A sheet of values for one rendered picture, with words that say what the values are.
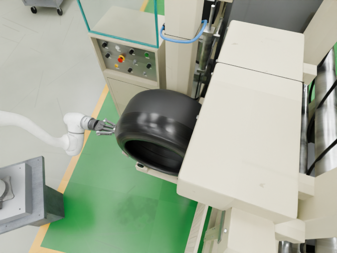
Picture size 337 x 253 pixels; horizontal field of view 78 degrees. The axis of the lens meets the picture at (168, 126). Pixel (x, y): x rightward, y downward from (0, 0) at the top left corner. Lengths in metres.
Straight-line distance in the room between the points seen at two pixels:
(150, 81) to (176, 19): 0.96
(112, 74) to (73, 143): 0.75
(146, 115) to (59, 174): 1.83
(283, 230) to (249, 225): 0.10
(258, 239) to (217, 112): 0.30
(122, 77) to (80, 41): 2.17
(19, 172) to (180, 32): 1.52
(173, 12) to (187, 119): 0.44
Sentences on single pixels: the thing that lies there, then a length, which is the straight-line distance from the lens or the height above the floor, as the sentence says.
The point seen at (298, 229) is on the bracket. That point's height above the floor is 1.69.
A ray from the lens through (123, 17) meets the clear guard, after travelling 1.52.
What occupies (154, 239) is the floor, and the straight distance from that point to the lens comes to 2.23.
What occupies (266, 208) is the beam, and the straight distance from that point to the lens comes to 0.49.
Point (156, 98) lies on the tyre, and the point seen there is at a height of 1.44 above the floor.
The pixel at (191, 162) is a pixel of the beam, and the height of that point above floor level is 1.78.
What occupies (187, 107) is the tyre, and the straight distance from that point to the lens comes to 0.98.
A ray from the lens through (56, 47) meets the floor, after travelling 4.02.
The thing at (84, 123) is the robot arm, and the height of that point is 1.10.
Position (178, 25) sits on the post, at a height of 1.71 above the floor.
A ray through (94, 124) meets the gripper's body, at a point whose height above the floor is 1.11.
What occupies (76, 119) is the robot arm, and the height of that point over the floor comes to 1.10.
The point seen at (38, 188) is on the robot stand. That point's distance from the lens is 1.90.
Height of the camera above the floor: 2.22
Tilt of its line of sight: 59 degrees down
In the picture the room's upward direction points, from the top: 1 degrees counter-clockwise
